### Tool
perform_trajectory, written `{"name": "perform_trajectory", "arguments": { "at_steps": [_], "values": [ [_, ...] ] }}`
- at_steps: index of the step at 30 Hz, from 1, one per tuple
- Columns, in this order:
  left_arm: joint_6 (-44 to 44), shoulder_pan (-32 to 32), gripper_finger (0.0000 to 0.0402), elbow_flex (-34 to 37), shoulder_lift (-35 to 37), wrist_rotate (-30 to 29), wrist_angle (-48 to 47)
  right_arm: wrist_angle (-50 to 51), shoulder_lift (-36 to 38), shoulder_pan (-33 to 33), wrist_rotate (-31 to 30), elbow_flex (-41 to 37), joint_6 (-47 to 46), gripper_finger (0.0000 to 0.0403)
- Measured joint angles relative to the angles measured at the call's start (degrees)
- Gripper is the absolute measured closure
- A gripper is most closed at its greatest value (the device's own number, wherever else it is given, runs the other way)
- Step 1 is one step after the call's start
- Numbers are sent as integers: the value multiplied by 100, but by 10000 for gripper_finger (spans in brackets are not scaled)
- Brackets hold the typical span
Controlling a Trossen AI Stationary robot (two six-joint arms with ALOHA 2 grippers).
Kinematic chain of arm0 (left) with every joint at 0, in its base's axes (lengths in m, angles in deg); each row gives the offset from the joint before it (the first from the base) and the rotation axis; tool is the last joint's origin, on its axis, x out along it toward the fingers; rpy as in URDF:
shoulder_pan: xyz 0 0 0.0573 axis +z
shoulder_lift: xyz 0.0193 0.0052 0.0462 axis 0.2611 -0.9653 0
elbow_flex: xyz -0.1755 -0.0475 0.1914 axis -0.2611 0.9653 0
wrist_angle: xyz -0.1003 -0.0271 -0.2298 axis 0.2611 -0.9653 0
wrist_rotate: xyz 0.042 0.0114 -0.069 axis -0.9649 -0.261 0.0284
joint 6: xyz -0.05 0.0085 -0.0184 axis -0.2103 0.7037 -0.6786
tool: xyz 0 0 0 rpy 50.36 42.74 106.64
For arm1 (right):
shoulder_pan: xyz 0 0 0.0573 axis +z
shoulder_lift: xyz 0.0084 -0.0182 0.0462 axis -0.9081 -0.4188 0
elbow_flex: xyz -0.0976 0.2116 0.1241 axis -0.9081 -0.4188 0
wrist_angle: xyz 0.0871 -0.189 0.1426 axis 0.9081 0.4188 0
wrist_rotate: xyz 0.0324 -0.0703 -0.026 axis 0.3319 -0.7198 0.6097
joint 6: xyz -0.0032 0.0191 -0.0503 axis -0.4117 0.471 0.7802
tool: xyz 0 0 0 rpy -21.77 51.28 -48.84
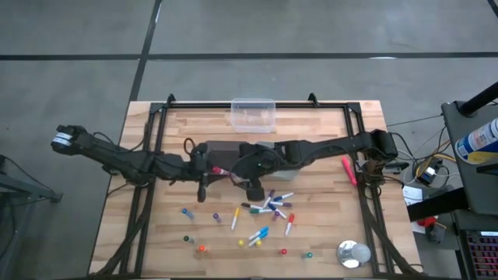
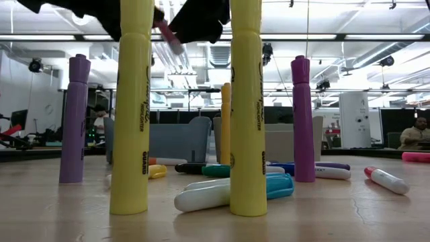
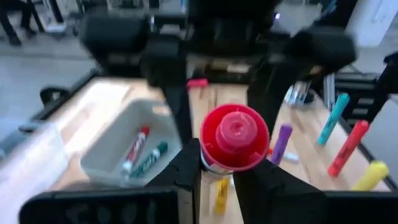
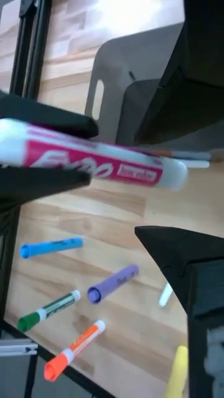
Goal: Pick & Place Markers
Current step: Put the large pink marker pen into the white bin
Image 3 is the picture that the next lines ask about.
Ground person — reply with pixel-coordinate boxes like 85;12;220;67
0;0;38;46

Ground pale plastic bin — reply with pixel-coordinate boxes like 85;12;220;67
80;98;183;189

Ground red cap white marker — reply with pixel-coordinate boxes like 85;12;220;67
267;147;300;164

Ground orange-yellow highlighter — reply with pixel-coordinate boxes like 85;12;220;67
213;177;231;216

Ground yellow Sharpie highlighter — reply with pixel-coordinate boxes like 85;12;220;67
351;160;390;192

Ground black drawer unit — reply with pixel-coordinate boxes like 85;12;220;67
323;51;398;125

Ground pink highlighter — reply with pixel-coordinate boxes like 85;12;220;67
186;78;209;90

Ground red Expo marker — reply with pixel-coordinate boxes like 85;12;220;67
199;103;271;185
120;125;151;175

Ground shiny metal round container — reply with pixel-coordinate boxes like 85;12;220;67
283;80;315;106

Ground green Expo marker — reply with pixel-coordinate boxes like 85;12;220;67
129;141;169;179

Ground black triangular frame clamp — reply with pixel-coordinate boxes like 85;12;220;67
39;86;72;106

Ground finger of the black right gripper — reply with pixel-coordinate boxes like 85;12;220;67
248;62;312;135
139;40;193;146

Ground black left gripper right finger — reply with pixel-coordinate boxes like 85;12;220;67
233;158;327;224

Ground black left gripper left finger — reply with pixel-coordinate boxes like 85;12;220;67
146;138;202;224

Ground violet highlighter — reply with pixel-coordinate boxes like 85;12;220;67
269;123;294;166

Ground red highlighter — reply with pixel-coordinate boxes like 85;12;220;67
326;119;370;178

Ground teal highlighter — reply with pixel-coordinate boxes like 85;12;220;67
316;92;351;147

